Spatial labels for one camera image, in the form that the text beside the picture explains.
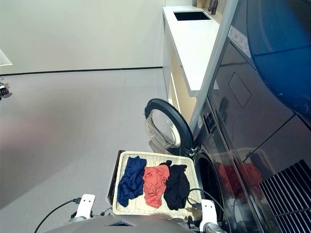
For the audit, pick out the navy blue garment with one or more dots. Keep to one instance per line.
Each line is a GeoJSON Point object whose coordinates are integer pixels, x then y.
{"type": "Point", "coordinates": [131, 179]}

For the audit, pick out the orange garment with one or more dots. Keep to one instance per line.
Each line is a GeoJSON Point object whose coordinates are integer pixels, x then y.
{"type": "Point", "coordinates": [154, 184]}

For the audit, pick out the black garment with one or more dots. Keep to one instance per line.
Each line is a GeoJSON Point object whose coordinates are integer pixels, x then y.
{"type": "Point", "coordinates": [177, 187]}

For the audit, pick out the round glass washing machine door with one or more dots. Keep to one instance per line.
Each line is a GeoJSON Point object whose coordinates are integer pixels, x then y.
{"type": "Point", "coordinates": [165, 126]}

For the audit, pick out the pale woven basket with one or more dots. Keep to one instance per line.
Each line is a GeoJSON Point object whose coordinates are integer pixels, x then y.
{"type": "Point", "coordinates": [155, 159]}

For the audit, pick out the grey washing machine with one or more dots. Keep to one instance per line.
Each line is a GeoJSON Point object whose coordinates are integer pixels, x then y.
{"type": "Point", "coordinates": [255, 121]}

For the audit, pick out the pale wooden cabinet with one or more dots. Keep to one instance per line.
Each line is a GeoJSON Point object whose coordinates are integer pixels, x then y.
{"type": "Point", "coordinates": [182, 97]}

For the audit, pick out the white counter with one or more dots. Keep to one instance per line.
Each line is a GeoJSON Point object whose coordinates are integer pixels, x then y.
{"type": "Point", "coordinates": [192, 43]}

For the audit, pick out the black sink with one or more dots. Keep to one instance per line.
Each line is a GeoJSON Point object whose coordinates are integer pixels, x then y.
{"type": "Point", "coordinates": [192, 16]}

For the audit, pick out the grey robot torso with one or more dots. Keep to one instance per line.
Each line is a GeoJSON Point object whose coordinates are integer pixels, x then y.
{"type": "Point", "coordinates": [109, 225]}

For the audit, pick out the small dark floor object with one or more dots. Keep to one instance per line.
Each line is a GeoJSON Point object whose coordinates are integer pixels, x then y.
{"type": "Point", "coordinates": [3, 91]}

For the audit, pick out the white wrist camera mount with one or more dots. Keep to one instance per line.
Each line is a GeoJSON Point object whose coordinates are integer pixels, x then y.
{"type": "Point", "coordinates": [85, 206]}
{"type": "Point", "coordinates": [208, 212]}

